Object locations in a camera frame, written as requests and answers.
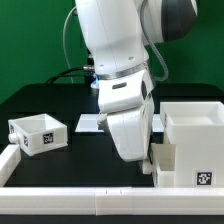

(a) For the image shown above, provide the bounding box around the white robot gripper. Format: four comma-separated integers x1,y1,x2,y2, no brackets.
97,96,154,162

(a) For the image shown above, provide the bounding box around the white drawer box with knob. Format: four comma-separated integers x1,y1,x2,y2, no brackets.
141,143,176,175

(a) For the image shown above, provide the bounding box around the white drawer cabinet housing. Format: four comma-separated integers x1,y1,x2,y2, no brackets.
153,102,224,188

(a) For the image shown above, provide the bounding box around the white drawer box without knob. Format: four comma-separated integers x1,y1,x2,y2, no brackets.
8,114,68,156

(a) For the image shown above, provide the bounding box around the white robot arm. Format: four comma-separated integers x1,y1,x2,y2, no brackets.
75,0,197,161

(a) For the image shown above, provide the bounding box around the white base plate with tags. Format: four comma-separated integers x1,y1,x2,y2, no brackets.
75,114,164,133

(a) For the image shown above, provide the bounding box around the black cable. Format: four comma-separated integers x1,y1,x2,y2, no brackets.
44,65,98,84

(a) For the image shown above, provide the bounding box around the white front fence rail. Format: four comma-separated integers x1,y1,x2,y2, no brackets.
0,187,224,215

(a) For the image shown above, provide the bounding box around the white fence rail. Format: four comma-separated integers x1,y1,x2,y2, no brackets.
0,187,224,215
0,144,21,187

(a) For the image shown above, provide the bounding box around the white left fence rail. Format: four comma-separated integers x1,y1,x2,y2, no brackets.
0,144,21,187

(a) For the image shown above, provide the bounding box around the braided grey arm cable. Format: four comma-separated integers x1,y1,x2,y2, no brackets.
139,0,170,82

